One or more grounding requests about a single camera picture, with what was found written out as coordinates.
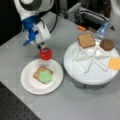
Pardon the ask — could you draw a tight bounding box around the red tomato slice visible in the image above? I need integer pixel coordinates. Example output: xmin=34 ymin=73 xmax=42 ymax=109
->
xmin=39 ymin=48 xmax=52 ymax=60

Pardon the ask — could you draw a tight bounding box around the toast bread slice back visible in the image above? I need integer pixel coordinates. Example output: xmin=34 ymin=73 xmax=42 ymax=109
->
xmin=77 ymin=33 xmax=96 ymax=48

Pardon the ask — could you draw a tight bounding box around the toast bread slice front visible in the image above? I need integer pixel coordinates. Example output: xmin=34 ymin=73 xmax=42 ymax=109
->
xmin=33 ymin=66 xmax=53 ymax=81

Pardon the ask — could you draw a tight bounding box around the white paper plate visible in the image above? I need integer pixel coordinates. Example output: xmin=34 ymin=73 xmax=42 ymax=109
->
xmin=21 ymin=59 xmax=63 ymax=95

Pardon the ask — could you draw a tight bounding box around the toast bread slice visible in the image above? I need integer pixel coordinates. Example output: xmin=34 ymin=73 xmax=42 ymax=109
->
xmin=33 ymin=66 xmax=53 ymax=81
xmin=77 ymin=33 xmax=96 ymax=48

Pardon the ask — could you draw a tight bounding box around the white divided round tray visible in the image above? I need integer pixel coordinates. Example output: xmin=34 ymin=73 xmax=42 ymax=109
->
xmin=64 ymin=39 xmax=119 ymax=85

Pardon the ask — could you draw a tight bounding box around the yellow cheese slice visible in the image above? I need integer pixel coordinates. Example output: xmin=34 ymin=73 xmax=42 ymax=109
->
xmin=108 ymin=58 xmax=120 ymax=70

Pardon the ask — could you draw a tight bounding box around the brown round meat patty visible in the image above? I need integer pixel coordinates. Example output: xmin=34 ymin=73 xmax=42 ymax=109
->
xmin=100 ymin=39 xmax=115 ymax=51

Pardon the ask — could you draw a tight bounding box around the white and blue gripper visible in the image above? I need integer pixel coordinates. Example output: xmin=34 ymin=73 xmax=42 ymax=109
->
xmin=22 ymin=15 xmax=50 ymax=49

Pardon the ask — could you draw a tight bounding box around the orange small block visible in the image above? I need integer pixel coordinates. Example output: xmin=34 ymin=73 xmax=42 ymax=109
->
xmin=78 ymin=26 xmax=86 ymax=31

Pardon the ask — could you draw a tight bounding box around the green lettuce piece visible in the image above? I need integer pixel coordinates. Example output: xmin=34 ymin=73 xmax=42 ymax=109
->
xmin=38 ymin=71 xmax=52 ymax=83

